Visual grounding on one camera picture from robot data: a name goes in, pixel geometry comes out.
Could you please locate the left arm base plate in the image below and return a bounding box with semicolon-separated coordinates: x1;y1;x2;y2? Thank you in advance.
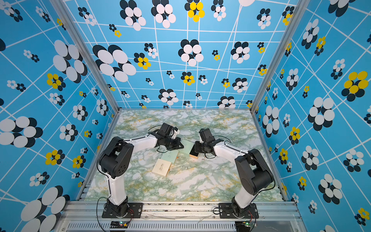
102;201;144;219

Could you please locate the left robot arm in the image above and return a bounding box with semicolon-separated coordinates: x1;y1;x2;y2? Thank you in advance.
97;123;184;218

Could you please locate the beige drawer jewelry box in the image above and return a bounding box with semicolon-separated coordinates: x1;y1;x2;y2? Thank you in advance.
152;159;172;177

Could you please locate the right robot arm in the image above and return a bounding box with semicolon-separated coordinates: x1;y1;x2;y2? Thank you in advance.
194;129;275;218

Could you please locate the aluminium front rail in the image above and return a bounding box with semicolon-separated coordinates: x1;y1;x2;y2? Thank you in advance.
55;201;307;232

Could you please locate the circuit board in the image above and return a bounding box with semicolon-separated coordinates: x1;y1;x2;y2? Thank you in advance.
235;221;255;232
110;221;130;229

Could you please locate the left circuit board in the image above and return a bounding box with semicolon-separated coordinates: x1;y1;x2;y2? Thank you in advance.
110;221;130;229

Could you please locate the right circuit board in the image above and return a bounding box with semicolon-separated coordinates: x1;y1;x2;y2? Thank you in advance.
235;221;255;232

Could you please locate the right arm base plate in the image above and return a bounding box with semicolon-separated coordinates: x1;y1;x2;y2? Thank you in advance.
217;203;259;219

